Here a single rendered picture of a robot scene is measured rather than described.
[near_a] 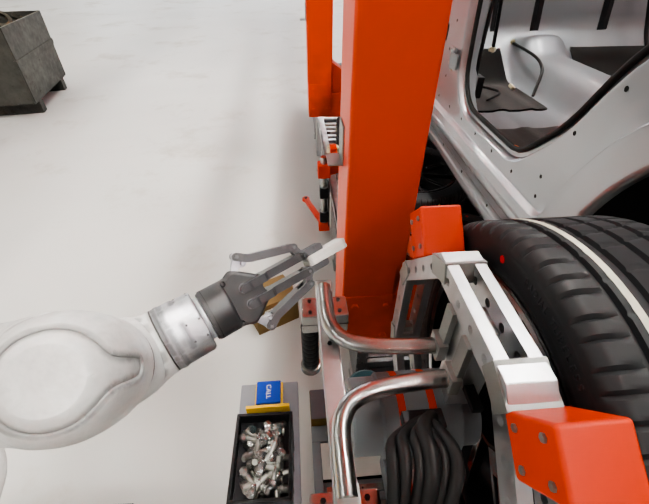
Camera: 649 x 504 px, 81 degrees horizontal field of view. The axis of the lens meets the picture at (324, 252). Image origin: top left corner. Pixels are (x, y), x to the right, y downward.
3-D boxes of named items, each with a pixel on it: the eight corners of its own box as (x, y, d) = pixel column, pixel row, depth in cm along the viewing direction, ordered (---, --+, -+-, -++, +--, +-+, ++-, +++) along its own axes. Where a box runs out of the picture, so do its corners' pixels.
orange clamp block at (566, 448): (583, 474, 41) (658, 506, 32) (512, 480, 40) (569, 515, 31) (568, 404, 42) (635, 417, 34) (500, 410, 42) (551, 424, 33)
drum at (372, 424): (471, 465, 67) (494, 427, 58) (351, 476, 65) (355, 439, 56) (445, 391, 77) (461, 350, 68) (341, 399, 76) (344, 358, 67)
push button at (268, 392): (281, 405, 109) (280, 401, 108) (256, 407, 109) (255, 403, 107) (281, 383, 114) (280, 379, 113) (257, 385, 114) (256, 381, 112)
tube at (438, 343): (445, 362, 60) (461, 318, 53) (323, 371, 59) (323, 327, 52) (415, 283, 73) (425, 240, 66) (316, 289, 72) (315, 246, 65)
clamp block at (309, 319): (348, 331, 74) (349, 313, 71) (302, 334, 74) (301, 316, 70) (345, 311, 78) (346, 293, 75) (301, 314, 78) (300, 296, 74)
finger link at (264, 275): (238, 293, 57) (233, 285, 56) (300, 257, 61) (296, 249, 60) (244, 296, 53) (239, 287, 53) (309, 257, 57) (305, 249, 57)
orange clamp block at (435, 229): (466, 254, 66) (462, 203, 67) (422, 256, 66) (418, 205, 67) (451, 257, 73) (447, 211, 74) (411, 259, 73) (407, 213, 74)
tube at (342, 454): (500, 507, 45) (532, 471, 38) (337, 522, 43) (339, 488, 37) (450, 374, 58) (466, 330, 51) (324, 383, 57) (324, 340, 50)
